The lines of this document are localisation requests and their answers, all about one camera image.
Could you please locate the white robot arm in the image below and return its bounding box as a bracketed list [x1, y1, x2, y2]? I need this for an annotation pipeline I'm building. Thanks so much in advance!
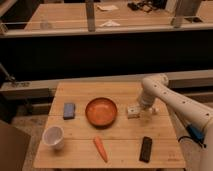
[139, 74, 213, 171]

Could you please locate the orange ceramic bowl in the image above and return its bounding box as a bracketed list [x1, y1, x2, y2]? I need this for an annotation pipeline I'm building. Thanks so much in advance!
[85, 97, 118, 127]

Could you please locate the black remote control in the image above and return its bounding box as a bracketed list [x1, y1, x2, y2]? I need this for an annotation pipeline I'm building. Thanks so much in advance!
[139, 136, 152, 163]

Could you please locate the blue box on floor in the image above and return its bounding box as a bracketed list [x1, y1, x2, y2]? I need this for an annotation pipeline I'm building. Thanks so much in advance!
[186, 124, 204, 142]

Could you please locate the orange carrot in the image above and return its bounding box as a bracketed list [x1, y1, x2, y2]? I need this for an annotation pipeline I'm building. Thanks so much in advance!
[93, 136, 108, 162]

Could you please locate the small wooden table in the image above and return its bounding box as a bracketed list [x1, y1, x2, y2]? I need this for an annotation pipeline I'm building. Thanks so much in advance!
[34, 82, 185, 169]

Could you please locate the blue sponge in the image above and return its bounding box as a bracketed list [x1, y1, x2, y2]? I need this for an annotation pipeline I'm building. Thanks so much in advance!
[63, 103, 75, 120]

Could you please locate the white crumpled paper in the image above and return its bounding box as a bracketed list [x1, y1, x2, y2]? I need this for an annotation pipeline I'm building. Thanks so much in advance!
[100, 20, 120, 27]

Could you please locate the white paper cup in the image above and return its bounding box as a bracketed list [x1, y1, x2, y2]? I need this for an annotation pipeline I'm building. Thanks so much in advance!
[42, 126, 64, 150]

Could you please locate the white paper sheet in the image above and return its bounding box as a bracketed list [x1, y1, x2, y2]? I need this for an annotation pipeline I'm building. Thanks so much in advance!
[97, 5, 118, 11]

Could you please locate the brown cardboard box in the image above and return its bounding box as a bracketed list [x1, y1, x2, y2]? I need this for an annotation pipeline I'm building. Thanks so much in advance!
[0, 120, 30, 171]

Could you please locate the black cable on floor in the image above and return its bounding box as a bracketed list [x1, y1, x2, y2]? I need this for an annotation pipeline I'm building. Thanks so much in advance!
[177, 134, 208, 150]

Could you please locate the black cables pile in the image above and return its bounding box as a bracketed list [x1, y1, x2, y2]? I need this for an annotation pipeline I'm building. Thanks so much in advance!
[127, 0, 166, 13]

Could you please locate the grey metal post right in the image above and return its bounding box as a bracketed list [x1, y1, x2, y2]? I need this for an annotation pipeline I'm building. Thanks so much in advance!
[171, 0, 202, 28]

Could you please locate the grey metal post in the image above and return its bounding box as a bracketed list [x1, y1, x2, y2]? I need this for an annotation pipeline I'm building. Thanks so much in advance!
[171, 0, 202, 28]
[85, 0, 95, 32]

